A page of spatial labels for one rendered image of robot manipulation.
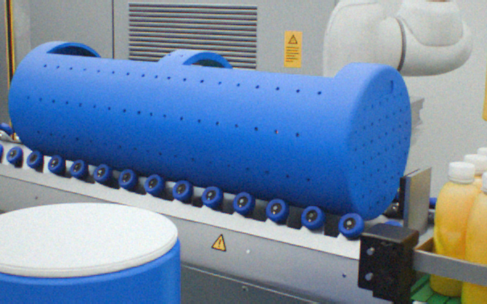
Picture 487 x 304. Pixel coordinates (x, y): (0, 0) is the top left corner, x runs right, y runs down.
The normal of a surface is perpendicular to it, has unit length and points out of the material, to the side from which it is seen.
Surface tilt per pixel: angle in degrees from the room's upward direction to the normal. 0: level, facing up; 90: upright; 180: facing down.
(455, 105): 90
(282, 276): 71
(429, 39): 97
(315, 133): 78
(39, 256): 0
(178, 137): 94
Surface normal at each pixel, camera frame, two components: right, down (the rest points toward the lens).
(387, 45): 0.26, 0.16
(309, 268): -0.53, -0.18
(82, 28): -0.46, 0.17
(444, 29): 0.24, 0.37
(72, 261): 0.02, -0.98
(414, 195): 0.82, 0.13
